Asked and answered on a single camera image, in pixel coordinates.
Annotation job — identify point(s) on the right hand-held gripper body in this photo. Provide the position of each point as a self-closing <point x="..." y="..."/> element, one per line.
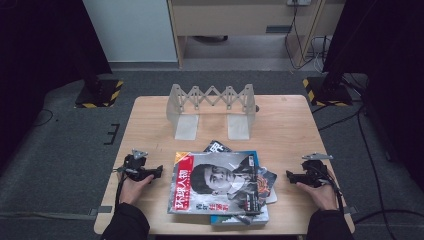
<point x="313" y="173"/>

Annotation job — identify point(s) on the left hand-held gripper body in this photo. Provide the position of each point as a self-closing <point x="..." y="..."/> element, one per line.
<point x="135" y="168"/>

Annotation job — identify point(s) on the grey expandable metal book rack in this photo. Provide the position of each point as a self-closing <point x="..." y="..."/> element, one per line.
<point x="186" y="126"/>

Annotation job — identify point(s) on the portrait cover magazine red spine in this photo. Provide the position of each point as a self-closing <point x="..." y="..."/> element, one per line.
<point x="213" y="180"/>

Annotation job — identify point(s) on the blue book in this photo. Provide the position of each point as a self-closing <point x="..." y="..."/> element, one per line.
<point x="230" y="220"/>

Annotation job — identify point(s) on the person's left hand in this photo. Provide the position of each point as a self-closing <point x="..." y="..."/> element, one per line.
<point x="131" y="191"/>

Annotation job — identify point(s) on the person's right hand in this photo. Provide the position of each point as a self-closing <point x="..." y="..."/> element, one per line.
<point x="320" y="196"/>

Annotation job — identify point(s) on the black tape floor mark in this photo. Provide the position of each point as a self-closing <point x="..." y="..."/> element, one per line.
<point x="115" y="133"/>

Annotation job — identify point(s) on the grey tape piece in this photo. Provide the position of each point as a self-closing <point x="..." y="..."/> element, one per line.
<point x="101" y="210"/>
<point x="350" y="210"/>

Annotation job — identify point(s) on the striped black yellow stand base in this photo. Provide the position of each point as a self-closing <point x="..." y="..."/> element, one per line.
<point x="328" y="96"/>
<point x="103" y="96"/>

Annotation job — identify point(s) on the black stand pole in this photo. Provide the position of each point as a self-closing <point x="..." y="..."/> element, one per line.
<point x="91" y="81"/>
<point x="333" y="78"/>

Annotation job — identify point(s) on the white cabinet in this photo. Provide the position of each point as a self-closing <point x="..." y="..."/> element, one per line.
<point x="133" y="30"/>

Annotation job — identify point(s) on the black curtain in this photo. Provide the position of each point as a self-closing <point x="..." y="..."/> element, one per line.
<point x="36" y="50"/>
<point x="393" y="50"/>

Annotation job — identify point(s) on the light wooden desk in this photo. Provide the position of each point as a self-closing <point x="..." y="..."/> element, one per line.
<point x="233" y="16"/>

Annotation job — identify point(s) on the white power strip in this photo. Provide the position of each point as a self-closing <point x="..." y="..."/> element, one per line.
<point x="300" y="2"/>

